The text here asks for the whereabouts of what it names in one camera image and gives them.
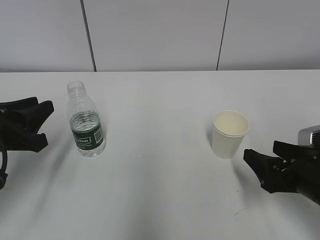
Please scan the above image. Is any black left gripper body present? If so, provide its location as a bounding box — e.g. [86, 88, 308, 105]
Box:
[0, 102, 28, 151]

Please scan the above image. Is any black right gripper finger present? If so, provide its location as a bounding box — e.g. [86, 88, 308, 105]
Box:
[243, 149, 288, 193]
[272, 140, 304, 160]

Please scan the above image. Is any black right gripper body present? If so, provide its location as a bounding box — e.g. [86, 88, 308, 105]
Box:
[281, 145, 320, 204]

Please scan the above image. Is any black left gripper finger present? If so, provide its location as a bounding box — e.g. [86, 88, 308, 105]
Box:
[7, 133, 48, 153]
[14, 96, 54, 133]

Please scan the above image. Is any clear water bottle green label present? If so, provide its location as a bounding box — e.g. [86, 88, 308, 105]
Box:
[67, 81, 106, 158]

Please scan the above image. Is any white paper cup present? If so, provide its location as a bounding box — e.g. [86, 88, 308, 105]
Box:
[211, 110, 250, 159]

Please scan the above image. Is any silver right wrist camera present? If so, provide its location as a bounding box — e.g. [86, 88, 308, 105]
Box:
[297, 125, 320, 147]

